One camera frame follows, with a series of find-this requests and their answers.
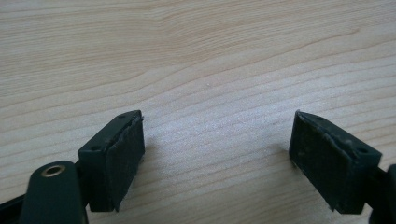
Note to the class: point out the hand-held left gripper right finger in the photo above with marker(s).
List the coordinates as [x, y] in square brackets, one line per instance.
[330, 165]

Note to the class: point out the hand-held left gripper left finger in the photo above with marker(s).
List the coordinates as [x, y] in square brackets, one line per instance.
[107, 161]

